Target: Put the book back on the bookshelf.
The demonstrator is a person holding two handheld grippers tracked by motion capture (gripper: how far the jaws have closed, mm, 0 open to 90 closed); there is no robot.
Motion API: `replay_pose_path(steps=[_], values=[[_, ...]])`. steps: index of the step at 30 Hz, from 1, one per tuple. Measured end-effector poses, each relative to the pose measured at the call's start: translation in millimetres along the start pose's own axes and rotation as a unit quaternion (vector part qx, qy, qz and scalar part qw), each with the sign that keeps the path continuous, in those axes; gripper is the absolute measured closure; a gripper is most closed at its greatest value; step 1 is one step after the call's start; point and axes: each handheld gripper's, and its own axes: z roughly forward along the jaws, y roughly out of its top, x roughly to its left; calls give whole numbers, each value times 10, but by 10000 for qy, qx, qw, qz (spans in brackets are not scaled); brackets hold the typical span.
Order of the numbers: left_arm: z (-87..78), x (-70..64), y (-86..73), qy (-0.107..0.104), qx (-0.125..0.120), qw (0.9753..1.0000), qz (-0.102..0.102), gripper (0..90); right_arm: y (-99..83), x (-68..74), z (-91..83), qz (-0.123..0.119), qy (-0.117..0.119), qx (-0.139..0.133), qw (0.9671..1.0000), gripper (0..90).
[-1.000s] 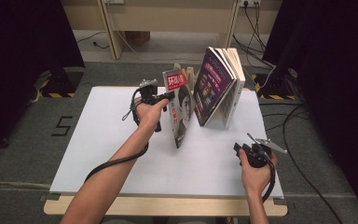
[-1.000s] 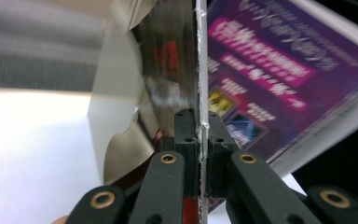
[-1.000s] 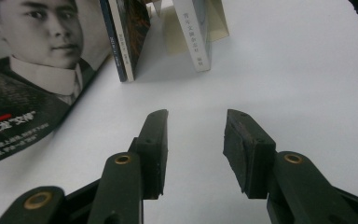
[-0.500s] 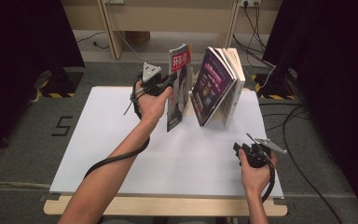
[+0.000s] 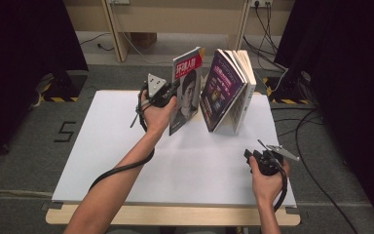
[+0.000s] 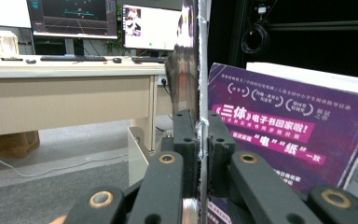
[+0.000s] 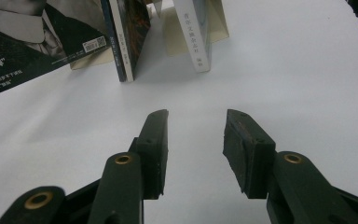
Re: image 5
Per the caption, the purple magazine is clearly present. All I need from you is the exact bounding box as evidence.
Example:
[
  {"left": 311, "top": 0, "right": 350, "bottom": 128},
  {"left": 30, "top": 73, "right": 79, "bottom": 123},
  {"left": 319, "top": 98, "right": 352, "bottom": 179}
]
[{"left": 199, "top": 48, "right": 246, "bottom": 134}]

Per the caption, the person's right hand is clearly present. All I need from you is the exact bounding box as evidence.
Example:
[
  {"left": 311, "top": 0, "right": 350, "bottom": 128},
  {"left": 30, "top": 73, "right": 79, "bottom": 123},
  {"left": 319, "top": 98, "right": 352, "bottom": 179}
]
[{"left": 248, "top": 156, "right": 291, "bottom": 207}]

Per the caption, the black curtain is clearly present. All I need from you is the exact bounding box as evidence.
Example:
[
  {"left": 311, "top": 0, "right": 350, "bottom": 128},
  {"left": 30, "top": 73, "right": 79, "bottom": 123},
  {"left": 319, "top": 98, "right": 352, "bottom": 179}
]
[
  {"left": 0, "top": 0, "right": 89, "bottom": 170},
  {"left": 274, "top": 0, "right": 374, "bottom": 233}
]

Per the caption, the white magazine with picture grid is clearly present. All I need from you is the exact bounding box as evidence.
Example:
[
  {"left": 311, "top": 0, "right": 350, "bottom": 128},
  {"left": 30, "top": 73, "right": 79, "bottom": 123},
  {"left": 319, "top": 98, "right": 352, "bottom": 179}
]
[{"left": 213, "top": 49, "right": 257, "bottom": 136}]

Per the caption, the person's left hand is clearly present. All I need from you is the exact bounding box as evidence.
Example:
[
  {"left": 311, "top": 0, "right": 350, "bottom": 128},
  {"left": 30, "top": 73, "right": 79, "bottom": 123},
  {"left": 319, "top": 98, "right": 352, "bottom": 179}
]
[{"left": 140, "top": 90, "right": 178, "bottom": 135}]

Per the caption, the black base with striped tape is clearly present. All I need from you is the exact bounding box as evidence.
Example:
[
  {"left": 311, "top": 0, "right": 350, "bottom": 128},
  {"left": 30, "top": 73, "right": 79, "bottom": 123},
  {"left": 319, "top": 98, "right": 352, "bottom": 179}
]
[
  {"left": 40, "top": 71, "right": 89, "bottom": 103},
  {"left": 261, "top": 71, "right": 313, "bottom": 105}
]

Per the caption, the dark magazine with red title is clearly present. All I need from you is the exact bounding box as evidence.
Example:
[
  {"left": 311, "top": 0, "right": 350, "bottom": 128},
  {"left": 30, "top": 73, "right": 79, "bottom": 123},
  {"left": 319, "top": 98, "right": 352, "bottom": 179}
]
[{"left": 168, "top": 46, "right": 206, "bottom": 137}]

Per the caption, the thin black floor cable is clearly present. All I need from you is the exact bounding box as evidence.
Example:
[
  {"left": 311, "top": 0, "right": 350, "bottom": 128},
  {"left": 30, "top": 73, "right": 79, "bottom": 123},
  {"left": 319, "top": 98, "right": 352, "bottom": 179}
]
[{"left": 77, "top": 31, "right": 115, "bottom": 53}]

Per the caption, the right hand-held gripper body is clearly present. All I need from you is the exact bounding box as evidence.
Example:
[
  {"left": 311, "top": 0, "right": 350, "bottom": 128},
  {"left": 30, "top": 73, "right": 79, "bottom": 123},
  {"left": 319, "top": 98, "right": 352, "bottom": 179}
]
[{"left": 252, "top": 144, "right": 301, "bottom": 177}]

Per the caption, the brown box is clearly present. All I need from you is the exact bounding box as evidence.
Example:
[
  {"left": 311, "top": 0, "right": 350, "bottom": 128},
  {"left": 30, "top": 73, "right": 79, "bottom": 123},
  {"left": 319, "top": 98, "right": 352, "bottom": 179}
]
[{"left": 130, "top": 31, "right": 159, "bottom": 49}]

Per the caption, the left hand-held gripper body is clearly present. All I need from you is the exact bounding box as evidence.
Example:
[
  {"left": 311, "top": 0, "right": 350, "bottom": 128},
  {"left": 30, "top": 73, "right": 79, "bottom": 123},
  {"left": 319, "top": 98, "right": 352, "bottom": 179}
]
[{"left": 144, "top": 73, "right": 173, "bottom": 109}]

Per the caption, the light wooden desk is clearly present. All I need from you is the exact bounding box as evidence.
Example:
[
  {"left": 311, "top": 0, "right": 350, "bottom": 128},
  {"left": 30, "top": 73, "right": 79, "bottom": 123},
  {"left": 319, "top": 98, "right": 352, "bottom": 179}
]
[{"left": 61, "top": 0, "right": 295, "bottom": 64}]

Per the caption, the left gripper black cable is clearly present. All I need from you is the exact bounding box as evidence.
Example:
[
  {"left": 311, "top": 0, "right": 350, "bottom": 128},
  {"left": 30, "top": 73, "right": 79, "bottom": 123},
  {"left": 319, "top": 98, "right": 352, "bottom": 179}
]
[{"left": 89, "top": 82, "right": 156, "bottom": 192}]

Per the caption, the bundle of black wall cables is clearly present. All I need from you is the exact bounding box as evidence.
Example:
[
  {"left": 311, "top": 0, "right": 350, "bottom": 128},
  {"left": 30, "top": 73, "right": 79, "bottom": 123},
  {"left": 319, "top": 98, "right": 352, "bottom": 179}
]
[{"left": 243, "top": 2, "right": 288, "bottom": 71}]

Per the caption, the long black floor cable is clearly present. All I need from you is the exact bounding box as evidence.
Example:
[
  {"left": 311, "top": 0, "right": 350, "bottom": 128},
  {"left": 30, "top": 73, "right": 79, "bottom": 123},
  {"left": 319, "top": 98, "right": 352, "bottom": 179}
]
[{"left": 271, "top": 106, "right": 359, "bottom": 234}]

